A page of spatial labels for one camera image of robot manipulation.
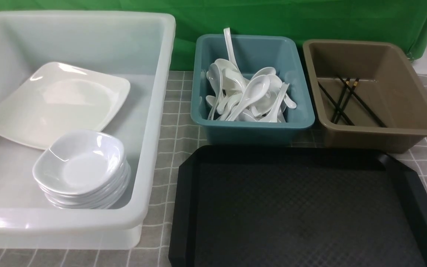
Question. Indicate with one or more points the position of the upright white spoon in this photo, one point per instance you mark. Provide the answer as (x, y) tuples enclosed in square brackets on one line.
[(229, 47)]

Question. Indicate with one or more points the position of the pile of white spoons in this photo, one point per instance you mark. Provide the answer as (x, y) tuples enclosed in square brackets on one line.
[(263, 98)]

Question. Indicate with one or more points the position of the stack of white bowls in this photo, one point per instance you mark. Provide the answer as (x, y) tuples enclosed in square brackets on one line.
[(83, 169)]

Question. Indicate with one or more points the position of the large white square plate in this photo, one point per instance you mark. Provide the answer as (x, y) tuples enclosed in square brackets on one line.
[(59, 98)]

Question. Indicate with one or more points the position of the teal plastic bin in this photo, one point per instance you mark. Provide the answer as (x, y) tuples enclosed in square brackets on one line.
[(252, 53)]

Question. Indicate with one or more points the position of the grey checked tablecloth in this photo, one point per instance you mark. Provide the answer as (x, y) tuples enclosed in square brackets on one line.
[(179, 136)]

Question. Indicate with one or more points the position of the brown plastic bin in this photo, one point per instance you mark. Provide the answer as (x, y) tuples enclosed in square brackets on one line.
[(388, 85)]

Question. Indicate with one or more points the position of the black chopstick with gold tip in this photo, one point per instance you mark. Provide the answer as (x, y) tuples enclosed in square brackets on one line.
[(364, 105)]

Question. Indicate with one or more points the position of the black chopstick crossing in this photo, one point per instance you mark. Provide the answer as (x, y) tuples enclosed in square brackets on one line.
[(346, 101)]

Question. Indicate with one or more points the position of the white soup spoon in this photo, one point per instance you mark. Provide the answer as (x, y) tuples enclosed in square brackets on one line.
[(255, 90)]

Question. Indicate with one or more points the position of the green backdrop cloth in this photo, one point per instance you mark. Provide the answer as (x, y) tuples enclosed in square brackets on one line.
[(400, 22)]

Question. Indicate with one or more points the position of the large white plastic tub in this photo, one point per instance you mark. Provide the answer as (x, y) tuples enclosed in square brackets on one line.
[(136, 46)]

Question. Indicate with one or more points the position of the black serving tray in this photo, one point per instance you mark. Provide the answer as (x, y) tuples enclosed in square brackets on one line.
[(258, 206)]

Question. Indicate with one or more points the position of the black chopstick left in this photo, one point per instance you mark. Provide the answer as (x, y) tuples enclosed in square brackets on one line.
[(336, 106)]

